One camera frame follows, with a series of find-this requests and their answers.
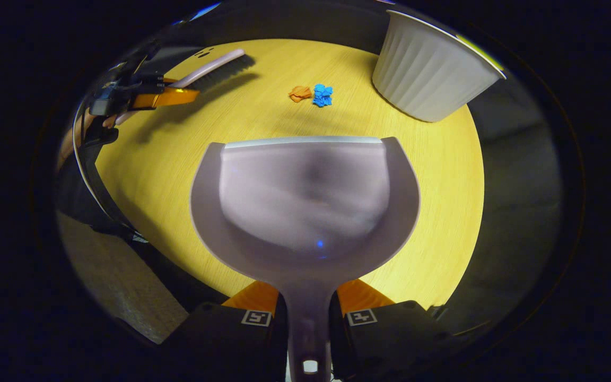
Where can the pale purple dustpan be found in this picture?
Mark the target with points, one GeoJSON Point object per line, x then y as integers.
{"type": "Point", "coordinates": [305, 201]}

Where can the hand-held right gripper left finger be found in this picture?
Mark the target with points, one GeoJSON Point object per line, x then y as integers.
{"type": "Point", "coordinates": [220, 339]}

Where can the white ribbed garbage bin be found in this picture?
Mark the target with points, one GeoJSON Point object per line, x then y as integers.
{"type": "Point", "coordinates": [427, 74]}

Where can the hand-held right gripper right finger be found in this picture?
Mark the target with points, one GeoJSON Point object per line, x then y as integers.
{"type": "Point", "coordinates": [390, 345]}

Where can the blue paper trash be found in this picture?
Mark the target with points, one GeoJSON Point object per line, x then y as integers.
{"type": "Point", "coordinates": [322, 95]}

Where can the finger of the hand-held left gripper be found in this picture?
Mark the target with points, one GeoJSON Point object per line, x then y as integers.
{"type": "Point", "coordinates": [154, 80]}
{"type": "Point", "coordinates": [167, 98]}

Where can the orange paper trash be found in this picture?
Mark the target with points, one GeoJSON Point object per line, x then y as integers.
{"type": "Point", "coordinates": [300, 94]}

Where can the black backdrop cloth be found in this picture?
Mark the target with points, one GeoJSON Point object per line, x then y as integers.
{"type": "Point", "coordinates": [517, 201]}

